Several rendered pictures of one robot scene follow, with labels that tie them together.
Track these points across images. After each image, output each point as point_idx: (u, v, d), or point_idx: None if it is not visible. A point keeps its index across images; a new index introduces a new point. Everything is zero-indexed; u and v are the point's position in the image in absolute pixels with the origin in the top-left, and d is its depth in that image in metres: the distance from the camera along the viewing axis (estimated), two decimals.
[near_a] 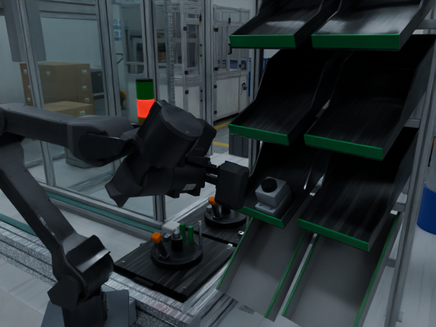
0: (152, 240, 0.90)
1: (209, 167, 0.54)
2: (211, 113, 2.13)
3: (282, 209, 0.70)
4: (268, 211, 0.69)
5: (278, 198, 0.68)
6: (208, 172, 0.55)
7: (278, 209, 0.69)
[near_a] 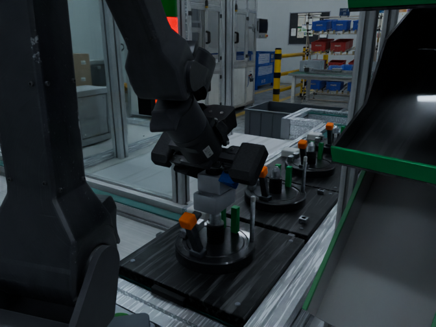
0: (180, 225, 0.55)
1: (220, 147, 0.56)
2: (232, 84, 1.78)
3: (224, 202, 0.60)
4: (209, 197, 0.58)
5: (223, 184, 0.58)
6: None
7: (221, 198, 0.58)
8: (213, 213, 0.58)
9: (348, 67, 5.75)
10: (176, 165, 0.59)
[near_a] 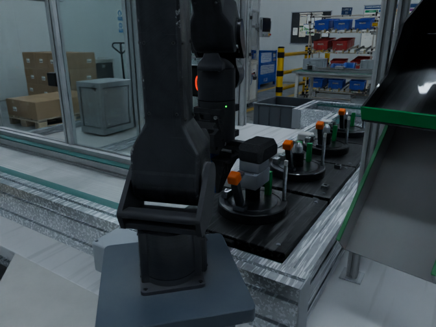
0: (228, 181, 0.66)
1: None
2: (246, 76, 1.88)
3: (262, 180, 0.71)
4: (250, 175, 0.69)
5: (261, 165, 0.70)
6: None
7: (259, 176, 0.70)
8: (254, 189, 0.70)
9: (350, 65, 5.86)
10: None
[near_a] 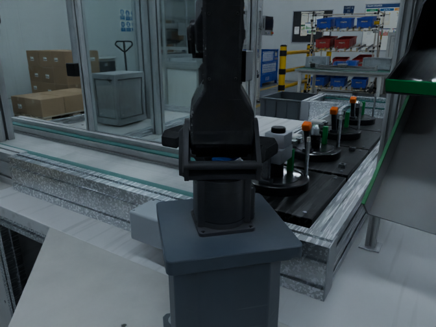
0: None
1: None
2: (255, 69, 1.93)
3: (286, 155, 0.76)
4: None
5: (286, 141, 0.74)
6: None
7: (284, 152, 0.75)
8: (278, 163, 0.74)
9: (353, 63, 5.90)
10: None
